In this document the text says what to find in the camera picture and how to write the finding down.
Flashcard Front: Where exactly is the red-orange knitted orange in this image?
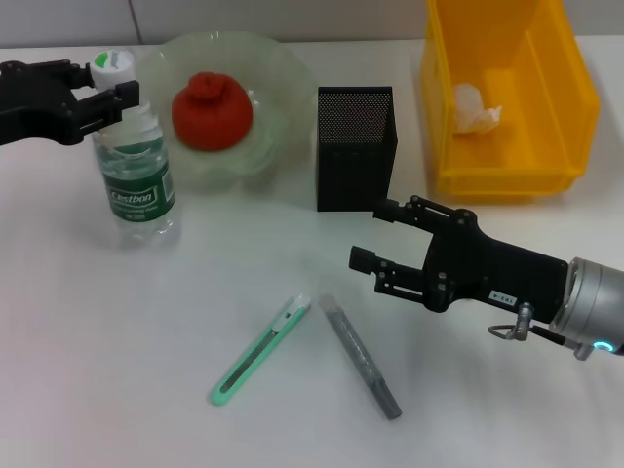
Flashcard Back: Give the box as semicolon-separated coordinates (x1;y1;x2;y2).
171;71;254;153

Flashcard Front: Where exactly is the green utility knife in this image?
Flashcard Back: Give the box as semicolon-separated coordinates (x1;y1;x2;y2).
209;293;313;408

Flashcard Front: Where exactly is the green glass fruit plate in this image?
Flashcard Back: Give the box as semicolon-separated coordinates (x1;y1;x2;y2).
134;31;318;196

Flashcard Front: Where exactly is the yellow plastic bin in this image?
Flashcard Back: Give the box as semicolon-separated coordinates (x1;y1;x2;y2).
421;0;601;202

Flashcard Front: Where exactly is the grey pen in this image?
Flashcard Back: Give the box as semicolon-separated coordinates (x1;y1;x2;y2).
316;292;404;420

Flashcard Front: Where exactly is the clear green-label water bottle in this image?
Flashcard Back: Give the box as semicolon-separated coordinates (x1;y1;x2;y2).
92;48;177;248

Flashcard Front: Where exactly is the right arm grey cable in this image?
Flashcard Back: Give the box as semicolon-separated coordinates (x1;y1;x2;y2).
488;301;586;351

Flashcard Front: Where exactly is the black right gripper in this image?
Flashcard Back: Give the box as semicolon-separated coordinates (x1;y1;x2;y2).
349;194;572;324

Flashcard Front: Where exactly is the black mesh pen holder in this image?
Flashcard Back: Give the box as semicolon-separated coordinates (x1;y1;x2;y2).
315;86;400;213

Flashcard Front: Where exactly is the white paper ball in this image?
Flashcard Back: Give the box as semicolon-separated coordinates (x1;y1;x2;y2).
451;82;503;134

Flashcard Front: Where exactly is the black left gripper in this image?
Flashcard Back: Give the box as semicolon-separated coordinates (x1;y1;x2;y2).
0;58;141;147

